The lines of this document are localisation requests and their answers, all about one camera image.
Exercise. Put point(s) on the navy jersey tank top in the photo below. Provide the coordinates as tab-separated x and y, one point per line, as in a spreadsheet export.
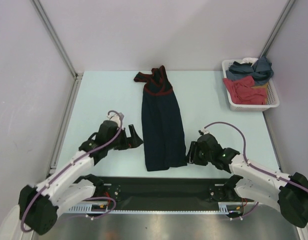
162	127

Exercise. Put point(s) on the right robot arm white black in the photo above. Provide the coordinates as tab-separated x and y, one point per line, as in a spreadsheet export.
288	194

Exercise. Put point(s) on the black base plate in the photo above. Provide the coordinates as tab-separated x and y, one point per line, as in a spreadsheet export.
137	189

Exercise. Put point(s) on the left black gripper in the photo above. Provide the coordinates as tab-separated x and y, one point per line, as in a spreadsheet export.
131	142

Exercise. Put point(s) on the blue-grey tank top in basket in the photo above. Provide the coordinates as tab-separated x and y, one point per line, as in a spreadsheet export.
261	71

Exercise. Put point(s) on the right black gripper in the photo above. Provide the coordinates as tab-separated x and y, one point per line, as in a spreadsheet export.
191	156

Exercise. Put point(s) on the right aluminium frame post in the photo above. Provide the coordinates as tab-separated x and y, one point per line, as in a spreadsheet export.
278	26

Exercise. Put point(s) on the white plastic laundry basket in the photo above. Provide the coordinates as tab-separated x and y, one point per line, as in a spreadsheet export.
272	101

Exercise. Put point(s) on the red tank top in basket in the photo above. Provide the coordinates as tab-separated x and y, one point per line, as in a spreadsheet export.
245	92

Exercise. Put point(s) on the aluminium frame post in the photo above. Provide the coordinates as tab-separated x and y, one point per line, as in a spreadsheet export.
278	26
47	24

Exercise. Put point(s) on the white cloth in basket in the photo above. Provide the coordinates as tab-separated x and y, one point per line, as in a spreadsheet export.
249	60

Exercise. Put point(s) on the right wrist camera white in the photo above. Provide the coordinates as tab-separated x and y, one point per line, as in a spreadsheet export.
203	132

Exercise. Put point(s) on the white slotted cable duct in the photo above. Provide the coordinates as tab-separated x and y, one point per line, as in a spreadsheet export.
164	206

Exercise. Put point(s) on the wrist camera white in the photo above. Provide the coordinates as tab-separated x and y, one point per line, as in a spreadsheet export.
203	132
117	118

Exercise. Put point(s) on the left aluminium frame post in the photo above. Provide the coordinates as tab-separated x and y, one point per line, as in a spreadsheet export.
47	24

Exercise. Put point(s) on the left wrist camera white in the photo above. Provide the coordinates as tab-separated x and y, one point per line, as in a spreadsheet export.
117	118

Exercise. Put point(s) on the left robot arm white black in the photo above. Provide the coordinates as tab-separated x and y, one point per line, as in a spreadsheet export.
41	205

